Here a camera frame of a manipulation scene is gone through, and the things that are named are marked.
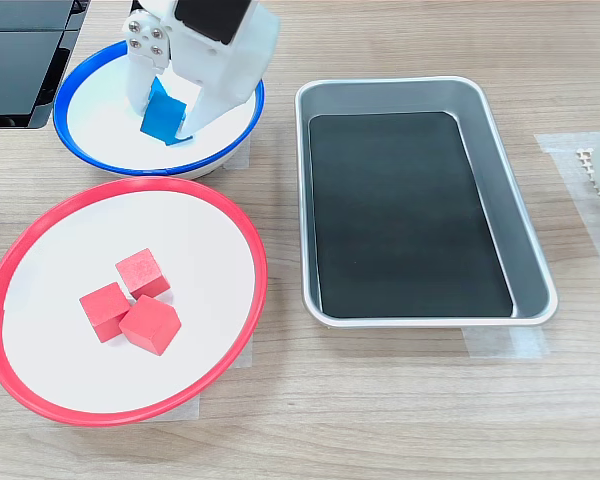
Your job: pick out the red-rimmed white plate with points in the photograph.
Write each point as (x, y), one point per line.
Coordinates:
(80, 235)

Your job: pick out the black glossy panel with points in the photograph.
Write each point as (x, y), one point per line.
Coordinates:
(15, 75)
(25, 14)

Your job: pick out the blue-rimmed white plate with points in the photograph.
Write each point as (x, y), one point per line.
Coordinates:
(105, 135)

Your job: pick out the pale perforated plate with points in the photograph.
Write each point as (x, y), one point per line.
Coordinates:
(587, 162)

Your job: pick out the blue cube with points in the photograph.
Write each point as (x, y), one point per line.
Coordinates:
(162, 120)

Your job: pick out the translucent tape strip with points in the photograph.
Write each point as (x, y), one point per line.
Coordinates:
(505, 342)
(244, 357)
(240, 155)
(185, 410)

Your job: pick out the steel tray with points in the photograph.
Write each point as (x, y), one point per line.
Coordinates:
(500, 190)

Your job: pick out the red cube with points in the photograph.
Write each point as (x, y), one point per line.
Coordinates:
(104, 312)
(142, 272)
(150, 325)

